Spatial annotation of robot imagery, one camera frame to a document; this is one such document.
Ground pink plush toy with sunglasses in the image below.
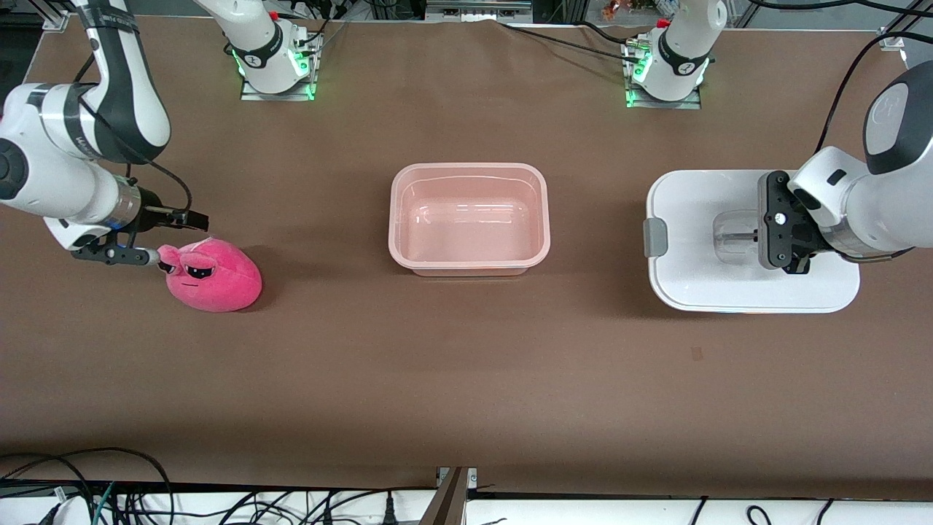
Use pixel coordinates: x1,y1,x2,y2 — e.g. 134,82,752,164
155,237,263,313

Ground white box lid grey latches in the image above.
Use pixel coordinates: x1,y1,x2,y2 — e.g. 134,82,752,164
643,169,862,314

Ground pink plastic box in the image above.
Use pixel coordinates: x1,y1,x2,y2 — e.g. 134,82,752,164
389,163,551,277

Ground orange figurine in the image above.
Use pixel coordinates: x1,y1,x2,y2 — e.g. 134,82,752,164
601,0,657,19

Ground grey metal fixture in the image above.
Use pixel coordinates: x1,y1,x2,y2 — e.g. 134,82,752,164
425,0,533,23

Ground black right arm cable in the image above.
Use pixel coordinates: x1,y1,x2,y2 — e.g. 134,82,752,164
73,55,194,219

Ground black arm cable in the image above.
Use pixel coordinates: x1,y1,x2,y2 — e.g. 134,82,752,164
73,55,194,219
747,0,933,155

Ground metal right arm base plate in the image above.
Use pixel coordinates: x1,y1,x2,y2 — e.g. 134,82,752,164
239,33,321,101

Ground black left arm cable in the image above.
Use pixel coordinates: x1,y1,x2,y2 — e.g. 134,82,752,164
747,0,933,155

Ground aluminium frame profile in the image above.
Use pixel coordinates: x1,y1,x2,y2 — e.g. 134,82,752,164
877,0,933,52

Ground aluminium corner bracket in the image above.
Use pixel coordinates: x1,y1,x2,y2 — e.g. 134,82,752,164
40,0,74,31

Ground black cable bundle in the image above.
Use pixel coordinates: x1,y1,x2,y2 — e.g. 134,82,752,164
288,0,351,55

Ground black looped floor cable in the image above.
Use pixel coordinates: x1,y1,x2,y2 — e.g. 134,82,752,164
0,447,173,525

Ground short black table cable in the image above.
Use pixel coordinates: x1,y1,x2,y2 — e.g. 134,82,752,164
576,20,635,46

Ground green cable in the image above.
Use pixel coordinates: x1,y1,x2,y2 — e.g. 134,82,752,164
93,481,117,525

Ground long black table cable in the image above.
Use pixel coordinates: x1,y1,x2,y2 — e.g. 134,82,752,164
498,20,642,66

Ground aluminium post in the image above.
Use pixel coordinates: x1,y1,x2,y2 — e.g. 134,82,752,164
417,467,478,525

